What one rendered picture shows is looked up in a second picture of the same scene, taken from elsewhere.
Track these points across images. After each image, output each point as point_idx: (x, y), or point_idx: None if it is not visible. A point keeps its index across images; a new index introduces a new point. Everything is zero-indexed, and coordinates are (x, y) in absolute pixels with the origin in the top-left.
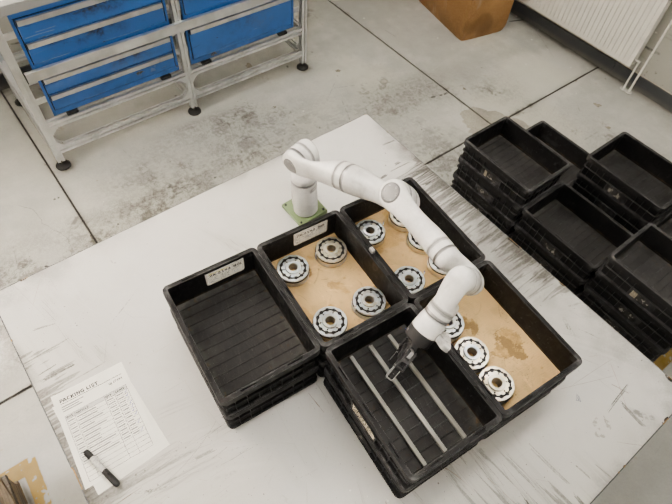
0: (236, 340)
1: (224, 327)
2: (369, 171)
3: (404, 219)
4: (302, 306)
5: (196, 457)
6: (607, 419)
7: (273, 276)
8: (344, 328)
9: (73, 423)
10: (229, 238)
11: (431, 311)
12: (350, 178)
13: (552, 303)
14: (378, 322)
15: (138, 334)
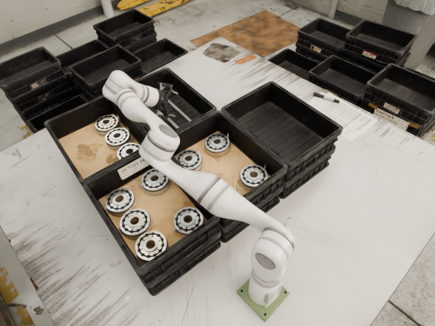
0: (279, 132)
1: (290, 138)
2: (189, 185)
3: (157, 116)
4: (239, 157)
5: None
6: (37, 149)
7: (265, 145)
8: (206, 138)
9: (355, 112)
10: (327, 244)
11: (145, 86)
12: (209, 173)
13: (29, 220)
14: (182, 127)
15: (352, 157)
